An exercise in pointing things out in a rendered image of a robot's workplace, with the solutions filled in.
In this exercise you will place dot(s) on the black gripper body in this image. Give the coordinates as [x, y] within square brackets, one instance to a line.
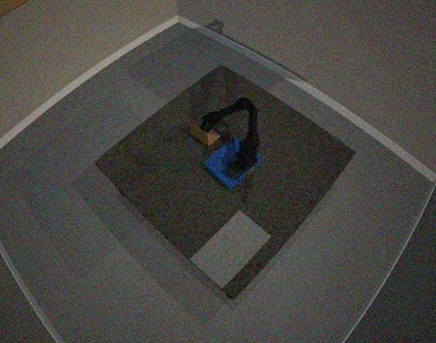
[237, 166]

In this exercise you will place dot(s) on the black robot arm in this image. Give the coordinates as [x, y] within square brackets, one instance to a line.
[213, 118]

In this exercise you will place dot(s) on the blue flat deck plate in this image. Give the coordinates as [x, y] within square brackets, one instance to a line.
[218, 164]

